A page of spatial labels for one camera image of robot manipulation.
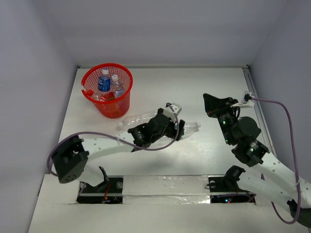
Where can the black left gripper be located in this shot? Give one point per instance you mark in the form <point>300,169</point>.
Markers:
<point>173,126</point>

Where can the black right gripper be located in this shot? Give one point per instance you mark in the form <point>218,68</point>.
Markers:
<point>212,103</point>

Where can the green label clear bottle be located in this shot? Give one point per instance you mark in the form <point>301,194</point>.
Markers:
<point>189,129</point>

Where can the purple label small bottle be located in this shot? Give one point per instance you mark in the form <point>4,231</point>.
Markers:
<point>117,86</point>

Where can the red cap clear bottle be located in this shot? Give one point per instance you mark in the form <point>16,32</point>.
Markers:
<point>98,95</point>

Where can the blue label clear bottle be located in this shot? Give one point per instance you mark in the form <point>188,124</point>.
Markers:
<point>104,81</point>

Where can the orange juice bottle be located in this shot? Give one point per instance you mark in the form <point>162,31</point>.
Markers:
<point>110,96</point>

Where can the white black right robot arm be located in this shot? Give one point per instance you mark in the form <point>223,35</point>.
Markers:
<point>280,185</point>

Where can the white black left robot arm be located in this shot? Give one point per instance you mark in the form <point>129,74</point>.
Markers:
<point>70,159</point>

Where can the clear unlabelled plastic bottle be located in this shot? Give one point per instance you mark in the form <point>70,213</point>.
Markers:
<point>134,120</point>

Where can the red mesh plastic basket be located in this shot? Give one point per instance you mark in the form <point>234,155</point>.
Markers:
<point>117,107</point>

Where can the silver foil tape strip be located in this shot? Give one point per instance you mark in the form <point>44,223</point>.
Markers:
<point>170,190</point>

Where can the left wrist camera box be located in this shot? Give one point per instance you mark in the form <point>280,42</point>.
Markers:
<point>172,110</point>

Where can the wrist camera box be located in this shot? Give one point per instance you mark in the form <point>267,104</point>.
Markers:
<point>172,110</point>
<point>246,102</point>

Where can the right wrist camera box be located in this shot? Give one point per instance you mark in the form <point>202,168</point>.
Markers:
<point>246,102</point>

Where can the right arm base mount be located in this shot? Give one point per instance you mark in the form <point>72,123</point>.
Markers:
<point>224,189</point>

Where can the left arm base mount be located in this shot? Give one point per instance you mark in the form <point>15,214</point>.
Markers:
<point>109,194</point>

